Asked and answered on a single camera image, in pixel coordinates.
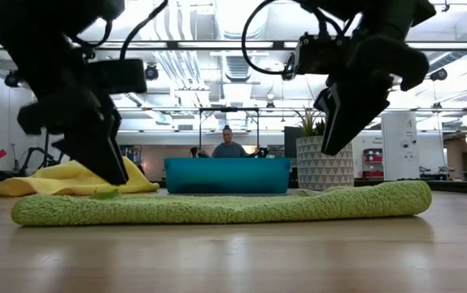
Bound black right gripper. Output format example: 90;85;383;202
313;35;430;156

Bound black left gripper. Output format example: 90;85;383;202
16;87;129;186

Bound yellow microfiber towel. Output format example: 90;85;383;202
0;156;160;198

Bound lime green microfiber towel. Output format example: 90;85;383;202
11;180;433;227

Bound red storage shelf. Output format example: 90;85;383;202
362;147;385;179

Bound black background robot rig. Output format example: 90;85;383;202
15;145;66;174

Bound potted succulent plant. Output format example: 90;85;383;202
294;107;356;191

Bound white square pillar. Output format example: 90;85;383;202
381;112;420;181

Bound black ceiling spotlight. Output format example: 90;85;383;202
4;69;23;89
429;68;449;82
143;63;160;81

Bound person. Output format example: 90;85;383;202
190;125;269;159

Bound teal plastic bin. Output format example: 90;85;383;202
164;157;292;195

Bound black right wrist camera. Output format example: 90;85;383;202
294;33;355;77

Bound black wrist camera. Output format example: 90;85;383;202
294;33;355;77
89;59;148;95

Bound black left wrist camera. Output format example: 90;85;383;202
89;59;148;95

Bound black right camera cable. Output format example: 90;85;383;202
240;0;299;77

